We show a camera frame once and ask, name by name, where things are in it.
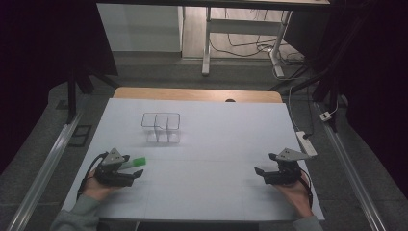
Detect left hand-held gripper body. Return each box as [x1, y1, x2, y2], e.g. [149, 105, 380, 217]
[93, 147, 136, 188]

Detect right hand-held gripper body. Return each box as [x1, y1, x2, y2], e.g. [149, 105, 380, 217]
[264, 147, 313, 187]

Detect small green block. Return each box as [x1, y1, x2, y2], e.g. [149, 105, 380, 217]
[119, 156, 147, 170]

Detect clear plastic organizer box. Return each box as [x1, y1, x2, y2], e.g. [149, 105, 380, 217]
[140, 112, 182, 144]

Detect person's left hand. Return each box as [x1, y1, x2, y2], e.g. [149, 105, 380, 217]
[82, 168, 112, 202]

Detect person's right hand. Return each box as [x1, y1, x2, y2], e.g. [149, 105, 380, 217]
[273, 172, 315, 219]

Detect white power strip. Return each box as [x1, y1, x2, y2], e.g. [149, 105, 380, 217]
[294, 130, 319, 158]

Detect white table cover sheet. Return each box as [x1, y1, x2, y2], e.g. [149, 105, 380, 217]
[61, 97, 326, 222]

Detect black metal stand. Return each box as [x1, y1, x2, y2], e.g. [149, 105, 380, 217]
[65, 62, 122, 125]

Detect wooden table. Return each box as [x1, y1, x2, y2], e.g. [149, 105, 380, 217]
[113, 86, 284, 104]

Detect dark curtain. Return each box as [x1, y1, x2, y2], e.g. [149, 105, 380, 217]
[0, 0, 118, 176]
[283, 0, 408, 198]

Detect white cabinet panel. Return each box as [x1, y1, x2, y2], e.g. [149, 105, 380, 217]
[96, 3, 185, 53]

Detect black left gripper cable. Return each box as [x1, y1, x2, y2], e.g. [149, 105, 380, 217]
[76, 151, 110, 201]

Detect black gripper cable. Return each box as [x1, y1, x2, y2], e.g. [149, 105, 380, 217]
[299, 168, 315, 207]
[76, 151, 110, 201]

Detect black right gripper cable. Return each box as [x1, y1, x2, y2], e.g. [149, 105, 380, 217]
[299, 168, 315, 207]

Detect black floor frame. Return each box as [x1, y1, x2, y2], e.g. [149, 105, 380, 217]
[67, 124, 93, 148]

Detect aluminium rail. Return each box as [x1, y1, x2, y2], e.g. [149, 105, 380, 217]
[313, 101, 390, 231]
[6, 107, 85, 231]

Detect black floor cables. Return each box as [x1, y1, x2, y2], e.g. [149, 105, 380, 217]
[209, 9, 306, 66]

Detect white desk frame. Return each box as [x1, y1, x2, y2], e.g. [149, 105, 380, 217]
[200, 6, 293, 79]

